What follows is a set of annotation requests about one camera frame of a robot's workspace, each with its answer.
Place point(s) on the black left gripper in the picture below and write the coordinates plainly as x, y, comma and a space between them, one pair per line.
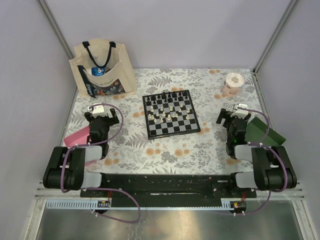
113, 120

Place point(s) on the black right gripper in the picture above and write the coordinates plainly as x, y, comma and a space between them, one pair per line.
225, 115

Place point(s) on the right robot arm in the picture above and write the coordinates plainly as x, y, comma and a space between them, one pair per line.
272, 168

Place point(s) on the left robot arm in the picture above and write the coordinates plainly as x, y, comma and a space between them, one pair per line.
66, 167

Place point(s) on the black magnetic chess board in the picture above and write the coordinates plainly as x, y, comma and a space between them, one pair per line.
175, 113

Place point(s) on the dark green plastic box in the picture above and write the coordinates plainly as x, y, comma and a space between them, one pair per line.
256, 129

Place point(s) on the pink plastic box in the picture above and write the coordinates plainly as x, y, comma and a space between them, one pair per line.
77, 138

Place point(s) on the pink wrapped toilet paper roll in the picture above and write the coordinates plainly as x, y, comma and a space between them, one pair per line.
232, 84

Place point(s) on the cream canvas tote bag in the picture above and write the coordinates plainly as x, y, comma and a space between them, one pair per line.
119, 78

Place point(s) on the floral patterned table mat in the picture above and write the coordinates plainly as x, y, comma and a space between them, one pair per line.
202, 153

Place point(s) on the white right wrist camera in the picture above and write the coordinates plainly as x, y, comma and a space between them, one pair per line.
240, 110

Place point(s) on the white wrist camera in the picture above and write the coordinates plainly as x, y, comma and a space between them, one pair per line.
240, 110
97, 111

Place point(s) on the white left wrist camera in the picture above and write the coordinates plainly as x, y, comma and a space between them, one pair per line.
97, 111

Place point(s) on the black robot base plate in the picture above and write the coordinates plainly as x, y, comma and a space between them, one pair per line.
168, 190

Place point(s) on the white slotted cable duct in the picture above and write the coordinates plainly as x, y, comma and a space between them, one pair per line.
79, 204

